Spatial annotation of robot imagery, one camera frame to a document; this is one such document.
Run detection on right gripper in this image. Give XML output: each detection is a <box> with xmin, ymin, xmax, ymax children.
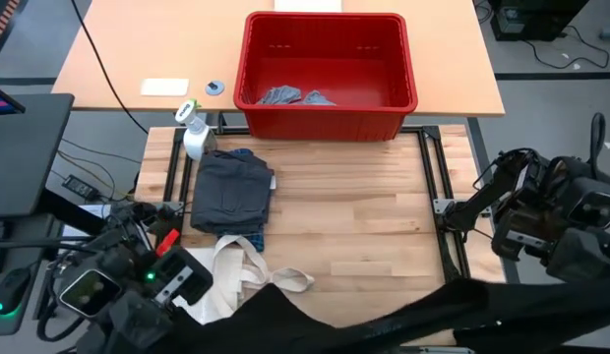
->
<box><xmin>544</xmin><ymin>227</ymin><xmax>610</xmax><ymax>285</ymax></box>

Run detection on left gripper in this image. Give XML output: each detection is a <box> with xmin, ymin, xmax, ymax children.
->
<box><xmin>106</xmin><ymin>288</ymin><xmax>174</xmax><ymax>348</ymax></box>

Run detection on blue plaid pajama pants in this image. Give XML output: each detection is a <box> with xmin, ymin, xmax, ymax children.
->
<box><xmin>232</xmin><ymin>147</ymin><xmax>267</xmax><ymax>254</ymax></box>

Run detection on black garment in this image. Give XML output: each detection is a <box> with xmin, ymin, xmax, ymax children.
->
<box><xmin>152</xmin><ymin>277</ymin><xmax>610</xmax><ymax>354</ymax></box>

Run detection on dark grey garment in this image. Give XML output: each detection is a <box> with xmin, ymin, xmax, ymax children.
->
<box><xmin>189</xmin><ymin>148</ymin><xmax>276</xmax><ymax>238</ymax></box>

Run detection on red plastic laundry bin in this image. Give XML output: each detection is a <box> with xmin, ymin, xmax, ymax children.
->
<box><xmin>233</xmin><ymin>11</ymin><xmax>420</xmax><ymax>143</ymax></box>

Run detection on cream canvas tote bag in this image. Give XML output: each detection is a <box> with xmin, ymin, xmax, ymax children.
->
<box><xmin>174</xmin><ymin>234</ymin><xmax>316</xmax><ymax>325</ymax></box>

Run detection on white electronics box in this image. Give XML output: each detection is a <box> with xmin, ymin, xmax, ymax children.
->
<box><xmin>61</xmin><ymin>204</ymin><xmax>113</xmax><ymax>238</ymax></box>

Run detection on black computer mouse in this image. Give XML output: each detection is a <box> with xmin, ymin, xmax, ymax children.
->
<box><xmin>0</xmin><ymin>267</ymin><xmax>33</xmax><ymax>316</ymax></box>

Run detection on black power brick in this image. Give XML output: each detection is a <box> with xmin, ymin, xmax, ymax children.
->
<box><xmin>61</xmin><ymin>174</ymin><xmax>98</xmax><ymax>202</ymax></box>

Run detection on white spray bottle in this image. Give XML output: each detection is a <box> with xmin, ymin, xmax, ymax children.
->
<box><xmin>174</xmin><ymin>98</ymin><xmax>219</xmax><ymax>163</ymax></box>

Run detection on black side desk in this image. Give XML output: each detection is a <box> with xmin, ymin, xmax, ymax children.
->
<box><xmin>0</xmin><ymin>92</ymin><xmax>75</xmax><ymax>219</ymax></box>

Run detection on white rectangular pad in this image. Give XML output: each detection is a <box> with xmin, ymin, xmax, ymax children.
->
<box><xmin>140</xmin><ymin>77</ymin><xmax>191</xmax><ymax>98</ymax></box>

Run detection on black computer tower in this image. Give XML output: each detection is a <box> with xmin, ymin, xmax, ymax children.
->
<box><xmin>489</xmin><ymin>0</ymin><xmax>590</xmax><ymax>42</ymax></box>

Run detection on computer screen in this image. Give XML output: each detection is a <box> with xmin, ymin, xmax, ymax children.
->
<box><xmin>0</xmin><ymin>82</ymin><xmax>27</xmax><ymax>117</ymax></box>

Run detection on light wooden desk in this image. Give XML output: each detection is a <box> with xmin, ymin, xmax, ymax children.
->
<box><xmin>51</xmin><ymin>0</ymin><xmax>507</xmax><ymax>118</ymax></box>

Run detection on black panel with orange stripes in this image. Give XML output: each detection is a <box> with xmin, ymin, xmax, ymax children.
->
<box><xmin>0</xmin><ymin>0</ymin><xmax>24</xmax><ymax>53</ymax></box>

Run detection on white paper sheet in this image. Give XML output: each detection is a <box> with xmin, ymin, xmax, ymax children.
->
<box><xmin>274</xmin><ymin>0</ymin><xmax>343</xmax><ymax>14</ymax></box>

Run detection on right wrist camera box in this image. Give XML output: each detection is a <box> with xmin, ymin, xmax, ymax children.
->
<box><xmin>490</xmin><ymin>205</ymin><xmax>568</xmax><ymax>263</ymax></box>

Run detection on black aluminium table frame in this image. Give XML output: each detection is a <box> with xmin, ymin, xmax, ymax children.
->
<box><xmin>159</xmin><ymin>125</ymin><xmax>520</xmax><ymax>354</ymax></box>

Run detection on black floor cable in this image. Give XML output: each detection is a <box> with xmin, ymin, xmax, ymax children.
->
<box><xmin>523</xmin><ymin>24</ymin><xmax>610</xmax><ymax>70</ymax></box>

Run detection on long black cable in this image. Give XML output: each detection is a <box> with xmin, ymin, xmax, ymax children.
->
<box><xmin>70</xmin><ymin>0</ymin><xmax>150</xmax><ymax>135</ymax></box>

